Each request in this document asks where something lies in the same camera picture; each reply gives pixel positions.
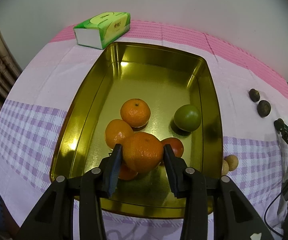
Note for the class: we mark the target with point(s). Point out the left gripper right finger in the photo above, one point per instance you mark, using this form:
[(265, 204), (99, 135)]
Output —
[(234, 217)]

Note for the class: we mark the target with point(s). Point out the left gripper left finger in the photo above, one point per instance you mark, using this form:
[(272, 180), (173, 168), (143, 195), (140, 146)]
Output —
[(52, 215)]

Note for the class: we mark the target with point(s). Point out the dark passion fruit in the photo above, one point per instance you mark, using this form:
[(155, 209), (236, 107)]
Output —
[(263, 108), (254, 95)]

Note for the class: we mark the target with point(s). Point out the small red tomato with stem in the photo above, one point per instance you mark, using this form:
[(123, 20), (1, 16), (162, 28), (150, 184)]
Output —
[(126, 173)]

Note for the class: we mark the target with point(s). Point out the oval orange mandarin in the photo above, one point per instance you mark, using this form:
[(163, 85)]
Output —
[(116, 131)]

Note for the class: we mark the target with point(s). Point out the green tomato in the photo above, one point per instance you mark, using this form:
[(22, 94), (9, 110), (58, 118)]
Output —
[(187, 118)]

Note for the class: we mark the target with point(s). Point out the left brown longan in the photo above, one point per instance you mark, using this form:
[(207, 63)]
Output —
[(225, 168)]

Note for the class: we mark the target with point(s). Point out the brown longan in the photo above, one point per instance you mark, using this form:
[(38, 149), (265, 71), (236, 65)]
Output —
[(232, 161), (225, 168)]

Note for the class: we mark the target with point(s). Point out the right brown longan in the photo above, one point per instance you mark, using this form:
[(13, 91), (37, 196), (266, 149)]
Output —
[(232, 161)]

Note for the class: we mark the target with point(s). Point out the green tissue pack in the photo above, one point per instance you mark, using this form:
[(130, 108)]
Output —
[(100, 30)]

